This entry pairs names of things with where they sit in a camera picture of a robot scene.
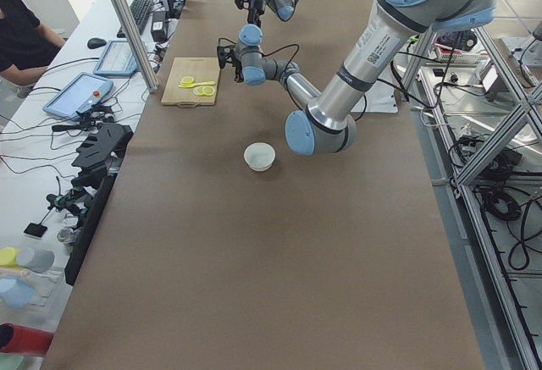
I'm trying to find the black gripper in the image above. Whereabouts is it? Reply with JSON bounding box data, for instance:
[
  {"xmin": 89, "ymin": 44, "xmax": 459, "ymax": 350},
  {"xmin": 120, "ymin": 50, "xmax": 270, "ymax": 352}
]
[
  {"xmin": 247, "ymin": 0, "xmax": 265, "ymax": 27},
  {"xmin": 235, "ymin": 65, "xmax": 244, "ymax": 83}
]

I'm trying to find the black power adapter box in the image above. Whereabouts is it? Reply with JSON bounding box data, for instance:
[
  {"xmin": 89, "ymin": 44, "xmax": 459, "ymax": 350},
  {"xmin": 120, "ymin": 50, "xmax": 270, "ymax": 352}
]
[{"xmin": 151, "ymin": 10, "xmax": 169, "ymax": 43}]

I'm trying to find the yellow plastic knife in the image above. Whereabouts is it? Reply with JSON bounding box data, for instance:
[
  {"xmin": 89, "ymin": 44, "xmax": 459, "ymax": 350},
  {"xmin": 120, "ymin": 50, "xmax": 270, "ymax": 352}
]
[{"xmin": 178, "ymin": 81, "xmax": 216, "ymax": 89}]

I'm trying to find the wooden cutting board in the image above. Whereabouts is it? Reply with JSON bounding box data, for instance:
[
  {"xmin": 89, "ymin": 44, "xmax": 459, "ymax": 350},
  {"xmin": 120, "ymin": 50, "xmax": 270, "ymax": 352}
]
[{"xmin": 161, "ymin": 58, "xmax": 220, "ymax": 107}]

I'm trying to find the lemon slice on knife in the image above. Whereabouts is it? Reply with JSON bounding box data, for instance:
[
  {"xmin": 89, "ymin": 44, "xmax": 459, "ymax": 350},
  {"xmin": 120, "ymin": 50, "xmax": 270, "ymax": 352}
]
[{"xmin": 180, "ymin": 76, "xmax": 195, "ymax": 86}]

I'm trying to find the white bowl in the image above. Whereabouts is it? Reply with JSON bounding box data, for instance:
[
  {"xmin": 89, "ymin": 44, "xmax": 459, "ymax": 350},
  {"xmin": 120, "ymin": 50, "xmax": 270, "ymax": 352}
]
[{"xmin": 244, "ymin": 142, "xmax": 276, "ymax": 172}]

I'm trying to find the black keyboard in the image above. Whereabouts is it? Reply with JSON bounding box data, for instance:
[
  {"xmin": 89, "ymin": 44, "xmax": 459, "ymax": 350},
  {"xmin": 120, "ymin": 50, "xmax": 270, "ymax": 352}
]
[{"xmin": 130, "ymin": 0, "xmax": 154, "ymax": 35}]

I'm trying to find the far teach pendant tablet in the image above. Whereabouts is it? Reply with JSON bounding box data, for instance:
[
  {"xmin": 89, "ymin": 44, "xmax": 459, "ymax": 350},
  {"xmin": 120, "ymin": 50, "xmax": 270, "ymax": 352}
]
[{"xmin": 93, "ymin": 39, "xmax": 138, "ymax": 78}]

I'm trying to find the teach pendant tablet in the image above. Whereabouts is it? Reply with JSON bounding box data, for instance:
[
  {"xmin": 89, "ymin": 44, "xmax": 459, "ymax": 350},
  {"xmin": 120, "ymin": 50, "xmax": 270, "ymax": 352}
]
[
  {"xmin": 42, "ymin": 72, "xmax": 113, "ymax": 119},
  {"xmin": 93, "ymin": 39, "xmax": 138, "ymax": 78}
]

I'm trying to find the black computer mouse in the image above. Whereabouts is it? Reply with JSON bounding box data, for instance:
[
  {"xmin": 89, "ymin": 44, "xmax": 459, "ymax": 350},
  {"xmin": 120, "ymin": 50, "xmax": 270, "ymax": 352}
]
[{"xmin": 86, "ymin": 37, "xmax": 108, "ymax": 49}]

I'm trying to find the near teach pendant tablet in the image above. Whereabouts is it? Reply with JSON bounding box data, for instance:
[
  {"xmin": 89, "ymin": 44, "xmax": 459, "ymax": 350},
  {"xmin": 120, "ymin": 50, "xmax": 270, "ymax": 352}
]
[{"xmin": 42, "ymin": 72, "xmax": 113, "ymax": 119}]

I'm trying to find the black tool rack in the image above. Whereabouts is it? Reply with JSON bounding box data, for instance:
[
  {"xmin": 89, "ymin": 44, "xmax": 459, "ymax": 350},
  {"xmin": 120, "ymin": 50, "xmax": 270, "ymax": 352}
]
[{"xmin": 64, "ymin": 123, "xmax": 134, "ymax": 285}]

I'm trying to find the person in black shirt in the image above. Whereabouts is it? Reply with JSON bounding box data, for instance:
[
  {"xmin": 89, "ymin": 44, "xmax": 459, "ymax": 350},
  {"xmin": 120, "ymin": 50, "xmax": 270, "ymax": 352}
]
[{"xmin": 1, "ymin": 0, "xmax": 65, "ymax": 86}]

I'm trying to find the small black square device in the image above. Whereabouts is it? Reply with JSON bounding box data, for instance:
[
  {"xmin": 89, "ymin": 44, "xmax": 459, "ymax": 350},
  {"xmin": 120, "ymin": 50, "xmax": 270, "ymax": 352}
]
[{"xmin": 24, "ymin": 223, "xmax": 47, "ymax": 239}]

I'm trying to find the grey cup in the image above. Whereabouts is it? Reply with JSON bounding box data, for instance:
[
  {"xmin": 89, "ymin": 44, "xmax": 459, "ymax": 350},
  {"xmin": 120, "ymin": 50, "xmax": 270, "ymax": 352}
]
[{"xmin": 16, "ymin": 248, "xmax": 55, "ymax": 273}]

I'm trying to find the yellow cup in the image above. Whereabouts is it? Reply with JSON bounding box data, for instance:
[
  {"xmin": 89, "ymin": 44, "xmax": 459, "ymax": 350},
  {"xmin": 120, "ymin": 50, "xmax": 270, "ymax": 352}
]
[{"xmin": 0, "ymin": 247, "xmax": 20, "ymax": 268}]

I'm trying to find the light blue cup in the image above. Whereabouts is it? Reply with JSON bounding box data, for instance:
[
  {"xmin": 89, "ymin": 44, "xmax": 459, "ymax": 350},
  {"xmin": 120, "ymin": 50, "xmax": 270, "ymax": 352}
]
[{"xmin": 1, "ymin": 276, "xmax": 35, "ymax": 308}]

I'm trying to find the red cylinder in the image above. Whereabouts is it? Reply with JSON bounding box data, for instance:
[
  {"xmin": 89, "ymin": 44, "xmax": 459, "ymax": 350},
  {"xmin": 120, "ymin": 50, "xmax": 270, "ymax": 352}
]
[{"xmin": 1, "ymin": 323, "xmax": 54, "ymax": 357}]

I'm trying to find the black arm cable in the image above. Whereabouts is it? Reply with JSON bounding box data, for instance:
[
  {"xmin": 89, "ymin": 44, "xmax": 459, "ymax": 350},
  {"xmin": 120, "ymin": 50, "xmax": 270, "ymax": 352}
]
[{"xmin": 217, "ymin": 37, "xmax": 299, "ymax": 70}]

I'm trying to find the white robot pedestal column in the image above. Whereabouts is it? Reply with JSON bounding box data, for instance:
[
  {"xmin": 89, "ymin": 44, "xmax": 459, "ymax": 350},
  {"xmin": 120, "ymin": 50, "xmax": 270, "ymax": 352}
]
[{"xmin": 352, "ymin": 81, "xmax": 398, "ymax": 113}]

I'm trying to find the aluminium frame post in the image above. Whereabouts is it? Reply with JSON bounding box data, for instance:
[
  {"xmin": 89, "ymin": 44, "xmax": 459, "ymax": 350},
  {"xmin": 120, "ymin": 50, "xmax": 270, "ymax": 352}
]
[{"xmin": 110, "ymin": 0, "xmax": 158, "ymax": 93}]

